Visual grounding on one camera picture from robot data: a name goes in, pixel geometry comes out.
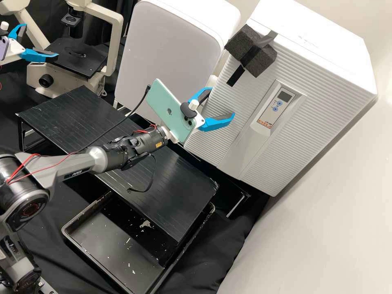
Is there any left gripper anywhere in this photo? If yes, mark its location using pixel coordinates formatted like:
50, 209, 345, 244
4, 23, 59, 63

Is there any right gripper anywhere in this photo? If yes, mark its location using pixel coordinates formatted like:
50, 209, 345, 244
163, 87, 236, 145

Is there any incubator door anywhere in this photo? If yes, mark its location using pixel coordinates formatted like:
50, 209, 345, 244
183, 23, 378, 197

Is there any white incubator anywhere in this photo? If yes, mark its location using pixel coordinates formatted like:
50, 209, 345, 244
209, 0, 378, 96

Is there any cream microscope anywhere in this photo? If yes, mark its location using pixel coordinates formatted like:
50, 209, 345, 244
0, 0, 125, 99

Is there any black platform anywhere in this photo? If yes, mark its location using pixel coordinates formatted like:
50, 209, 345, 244
16, 85, 220, 246
171, 142, 272, 221

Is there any black tray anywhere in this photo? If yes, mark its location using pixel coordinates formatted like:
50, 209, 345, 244
60, 190, 216, 294

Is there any left wrist camera phone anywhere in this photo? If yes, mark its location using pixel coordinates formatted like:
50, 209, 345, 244
0, 20, 10, 61

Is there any wrist camera phone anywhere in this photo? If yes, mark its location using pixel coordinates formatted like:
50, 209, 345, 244
144, 78, 200, 144
0, 20, 10, 61

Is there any right wrist camera phone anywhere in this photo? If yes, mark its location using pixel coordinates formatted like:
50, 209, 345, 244
144, 78, 200, 144

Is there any black cable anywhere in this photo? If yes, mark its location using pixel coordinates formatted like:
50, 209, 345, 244
127, 153, 155, 194
70, 84, 152, 155

